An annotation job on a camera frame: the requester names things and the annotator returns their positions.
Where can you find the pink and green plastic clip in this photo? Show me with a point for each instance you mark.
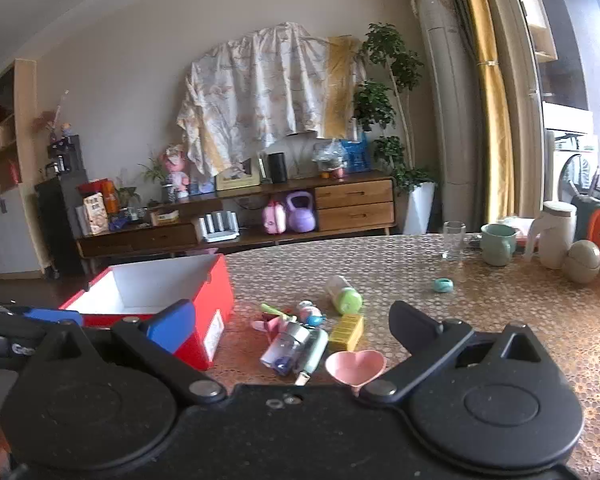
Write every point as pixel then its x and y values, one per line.
pixel 272 317

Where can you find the clear plastic bag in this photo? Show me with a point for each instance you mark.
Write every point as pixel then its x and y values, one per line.
pixel 327 157

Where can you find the clear bottle with blue beads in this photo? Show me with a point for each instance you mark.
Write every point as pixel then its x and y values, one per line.
pixel 285 347

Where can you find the pink heart-shaped dish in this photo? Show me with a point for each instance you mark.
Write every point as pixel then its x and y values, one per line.
pixel 355 365

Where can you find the tall green potted plant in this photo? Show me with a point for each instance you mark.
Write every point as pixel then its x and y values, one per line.
pixel 387 60

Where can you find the pale teal pen-shaped tool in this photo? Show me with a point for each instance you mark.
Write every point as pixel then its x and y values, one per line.
pixel 314 352

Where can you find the purple kettlebell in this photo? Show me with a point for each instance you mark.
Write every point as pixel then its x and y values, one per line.
pixel 300 215

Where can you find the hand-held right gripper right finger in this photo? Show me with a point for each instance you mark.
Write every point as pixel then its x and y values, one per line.
pixel 407 325

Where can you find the white washing machine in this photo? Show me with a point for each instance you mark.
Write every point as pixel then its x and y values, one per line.
pixel 572 170

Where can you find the white angular planter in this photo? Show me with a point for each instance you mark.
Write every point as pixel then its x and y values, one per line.
pixel 419 207

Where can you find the white standing air conditioner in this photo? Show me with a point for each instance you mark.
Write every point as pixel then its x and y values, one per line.
pixel 445 110

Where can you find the mint green mug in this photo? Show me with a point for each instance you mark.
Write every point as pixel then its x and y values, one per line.
pixel 497 245

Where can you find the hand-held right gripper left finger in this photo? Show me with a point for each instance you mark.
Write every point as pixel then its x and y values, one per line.
pixel 172 327

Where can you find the white lidded pitcher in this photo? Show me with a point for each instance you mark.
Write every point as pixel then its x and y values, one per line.
pixel 555 235

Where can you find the clear drinking glass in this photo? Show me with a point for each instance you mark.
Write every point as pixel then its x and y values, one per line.
pixel 453 240

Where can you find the red storage box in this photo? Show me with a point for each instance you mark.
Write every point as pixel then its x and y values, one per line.
pixel 215 305

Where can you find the pink doll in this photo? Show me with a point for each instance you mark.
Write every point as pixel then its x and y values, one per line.
pixel 176 170

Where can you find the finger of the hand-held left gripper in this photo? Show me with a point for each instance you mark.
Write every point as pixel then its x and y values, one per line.
pixel 55 316

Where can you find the small green houseplant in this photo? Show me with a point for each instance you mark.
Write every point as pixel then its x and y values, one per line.
pixel 152 170

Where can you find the pink toy case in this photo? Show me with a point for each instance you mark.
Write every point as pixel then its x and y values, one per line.
pixel 274 217

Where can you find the teal pencil sharpener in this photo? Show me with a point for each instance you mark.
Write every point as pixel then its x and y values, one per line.
pixel 443 285

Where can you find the green-capped small bottle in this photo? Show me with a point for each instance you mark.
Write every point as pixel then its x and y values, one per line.
pixel 346 297

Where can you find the dark small packet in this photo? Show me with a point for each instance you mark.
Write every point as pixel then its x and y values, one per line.
pixel 475 243

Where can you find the yellow picture frame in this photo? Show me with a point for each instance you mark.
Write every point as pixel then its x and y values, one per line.
pixel 237 177

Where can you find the black cylindrical speaker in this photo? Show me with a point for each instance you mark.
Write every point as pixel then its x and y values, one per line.
pixel 277 167

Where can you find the yellow curtain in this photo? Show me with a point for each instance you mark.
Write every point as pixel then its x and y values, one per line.
pixel 490 110

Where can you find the wooden wall shelf unit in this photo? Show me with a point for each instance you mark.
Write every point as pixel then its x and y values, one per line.
pixel 0 185

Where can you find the yellow pill box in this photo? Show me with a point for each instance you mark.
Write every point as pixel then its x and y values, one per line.
pixel 346 332

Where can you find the beige egg-shaped container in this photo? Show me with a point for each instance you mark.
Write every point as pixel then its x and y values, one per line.
pixel 584 262

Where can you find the printed cardboard box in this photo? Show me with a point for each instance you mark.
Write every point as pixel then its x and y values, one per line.
pixel 94 214

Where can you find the wooden sideboard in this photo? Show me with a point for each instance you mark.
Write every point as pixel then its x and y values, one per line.
pixel 355 205

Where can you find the black water dispenser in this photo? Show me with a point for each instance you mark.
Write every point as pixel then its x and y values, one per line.
pixel 60 220

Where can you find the white router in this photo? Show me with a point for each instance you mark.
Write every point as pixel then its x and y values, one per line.
pixel 219 225

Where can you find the patterned sheet over television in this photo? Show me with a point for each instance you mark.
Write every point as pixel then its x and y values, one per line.
pixel 260 90

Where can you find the small colourful figure toy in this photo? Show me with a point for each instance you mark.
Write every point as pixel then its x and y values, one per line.
pixel 310 312

